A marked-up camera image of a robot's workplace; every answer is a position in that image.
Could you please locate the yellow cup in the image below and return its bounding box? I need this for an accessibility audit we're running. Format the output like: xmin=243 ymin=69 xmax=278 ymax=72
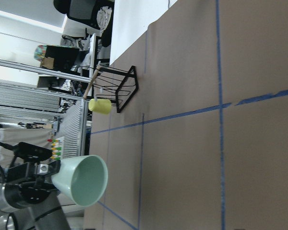
xmin=88 ymin=99 xmax=112 ymax=115

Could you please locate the black office chair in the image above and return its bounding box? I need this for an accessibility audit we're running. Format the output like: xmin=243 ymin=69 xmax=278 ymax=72
xmin=53 ymin=0 xmax=114 ymax=47

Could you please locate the black wire cup rack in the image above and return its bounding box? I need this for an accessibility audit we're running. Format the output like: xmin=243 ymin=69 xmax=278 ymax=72
xmin=83 ymin=64 xmax=139 ymax=113

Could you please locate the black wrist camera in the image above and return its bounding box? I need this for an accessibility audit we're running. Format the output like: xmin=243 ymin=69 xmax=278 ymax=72
xmin=14 ymin=142 xmax=52 ymax=162

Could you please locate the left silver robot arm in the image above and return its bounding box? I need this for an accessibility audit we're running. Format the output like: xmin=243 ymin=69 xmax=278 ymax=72
xmin=0 ymin=161 xmax=70 ymax=230

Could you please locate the light green cup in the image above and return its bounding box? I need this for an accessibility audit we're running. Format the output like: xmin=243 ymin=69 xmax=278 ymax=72
xmin=51 ymin=155 xmax=108 ymax=207

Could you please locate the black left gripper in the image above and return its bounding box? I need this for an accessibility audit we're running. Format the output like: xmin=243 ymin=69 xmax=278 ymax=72
xmin=4 ymin=161 xmax=60 ymax=209

